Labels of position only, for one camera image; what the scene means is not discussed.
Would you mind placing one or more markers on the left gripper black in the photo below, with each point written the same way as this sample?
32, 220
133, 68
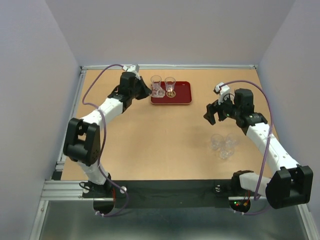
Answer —
146, 91

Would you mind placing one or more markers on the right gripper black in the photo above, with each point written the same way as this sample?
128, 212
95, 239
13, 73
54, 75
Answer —
212, 108

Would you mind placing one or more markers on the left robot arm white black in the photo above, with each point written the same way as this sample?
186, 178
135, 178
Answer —
86, 137

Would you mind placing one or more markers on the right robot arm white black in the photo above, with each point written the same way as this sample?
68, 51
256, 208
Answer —
291, 183

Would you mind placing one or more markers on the red lacquer tray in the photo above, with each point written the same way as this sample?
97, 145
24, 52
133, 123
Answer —
181, 95

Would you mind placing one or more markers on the clear glass cluster left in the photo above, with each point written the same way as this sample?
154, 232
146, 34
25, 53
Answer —
216, 141

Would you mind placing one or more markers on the clear glass cluster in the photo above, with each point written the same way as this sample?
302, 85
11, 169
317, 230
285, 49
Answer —
216, 141
226, 152
232, 140

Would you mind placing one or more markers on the clear glass cluster right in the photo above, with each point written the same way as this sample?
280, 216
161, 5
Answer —
232, 140

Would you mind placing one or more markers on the clear glass cluster front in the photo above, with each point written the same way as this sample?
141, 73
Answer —
226, 152

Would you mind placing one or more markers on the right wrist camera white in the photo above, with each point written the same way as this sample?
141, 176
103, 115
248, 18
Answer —
221, 89

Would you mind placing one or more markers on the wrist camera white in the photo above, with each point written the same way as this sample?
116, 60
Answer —
221, 89
132, 69

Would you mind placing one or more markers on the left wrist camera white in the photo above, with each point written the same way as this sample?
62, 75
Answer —
132, 69

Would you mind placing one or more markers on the aluminium frame rail back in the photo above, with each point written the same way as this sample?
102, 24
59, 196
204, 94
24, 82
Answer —
175, 66

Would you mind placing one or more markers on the aluminium frame rail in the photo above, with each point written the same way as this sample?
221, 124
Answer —
63, 214
59, 166
175, 66

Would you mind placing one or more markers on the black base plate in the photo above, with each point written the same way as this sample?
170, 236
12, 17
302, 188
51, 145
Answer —
158, 194

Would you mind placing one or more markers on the aluminium frame rail left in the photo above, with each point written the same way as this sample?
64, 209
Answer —
59, 166

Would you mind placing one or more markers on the aluminium frame rail front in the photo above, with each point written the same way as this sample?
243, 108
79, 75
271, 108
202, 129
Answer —
63, 214

